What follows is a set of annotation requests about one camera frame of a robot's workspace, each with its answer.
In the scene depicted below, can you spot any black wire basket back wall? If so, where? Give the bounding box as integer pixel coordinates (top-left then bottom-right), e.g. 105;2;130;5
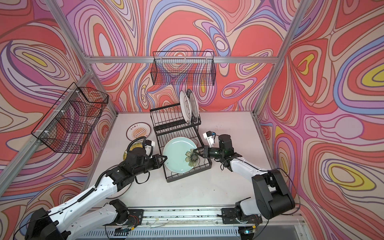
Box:
151;51;216;86

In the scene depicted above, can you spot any small orange sunburst plate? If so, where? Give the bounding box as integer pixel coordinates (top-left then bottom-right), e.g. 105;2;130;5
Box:
126;122;152;141

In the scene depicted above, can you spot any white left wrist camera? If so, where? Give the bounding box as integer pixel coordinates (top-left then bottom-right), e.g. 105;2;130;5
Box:
142;140;156;148

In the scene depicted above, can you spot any green rimmed white plate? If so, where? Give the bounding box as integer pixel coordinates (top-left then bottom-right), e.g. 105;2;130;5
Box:
187;89;199;123

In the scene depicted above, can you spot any black metal dish rack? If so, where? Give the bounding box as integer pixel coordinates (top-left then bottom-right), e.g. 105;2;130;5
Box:
150;104;212;183

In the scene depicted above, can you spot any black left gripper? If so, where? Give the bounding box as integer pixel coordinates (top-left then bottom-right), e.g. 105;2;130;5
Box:
132;154;169;178

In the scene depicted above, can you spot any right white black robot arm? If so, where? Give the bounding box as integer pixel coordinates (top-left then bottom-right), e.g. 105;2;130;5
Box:
191;132;296;222

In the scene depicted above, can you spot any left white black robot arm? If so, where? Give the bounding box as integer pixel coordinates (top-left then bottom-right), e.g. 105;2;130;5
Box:
25;148;167;240

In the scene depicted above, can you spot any black wire basket left wall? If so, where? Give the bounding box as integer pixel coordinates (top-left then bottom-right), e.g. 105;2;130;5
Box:
31;83;109;154

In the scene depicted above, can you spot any pale green flower plate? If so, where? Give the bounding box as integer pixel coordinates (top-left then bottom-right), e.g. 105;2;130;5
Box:
163;137;200;174

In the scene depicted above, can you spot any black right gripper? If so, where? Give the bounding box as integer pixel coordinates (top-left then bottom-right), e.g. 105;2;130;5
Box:
193;145;224;159

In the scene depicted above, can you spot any white plate with clover emblem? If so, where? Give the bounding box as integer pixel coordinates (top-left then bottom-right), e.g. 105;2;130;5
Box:
180;91;192;124

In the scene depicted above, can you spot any yellow green woven bamboo tray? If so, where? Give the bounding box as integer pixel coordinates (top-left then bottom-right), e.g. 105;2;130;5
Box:
122;142;145;161

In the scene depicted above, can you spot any black wire basket wall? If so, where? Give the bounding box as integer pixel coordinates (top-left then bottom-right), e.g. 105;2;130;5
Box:
151;51;216;86
31;83;109;154

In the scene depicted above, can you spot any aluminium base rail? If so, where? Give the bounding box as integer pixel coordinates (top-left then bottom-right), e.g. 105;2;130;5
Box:
81;206;312;240

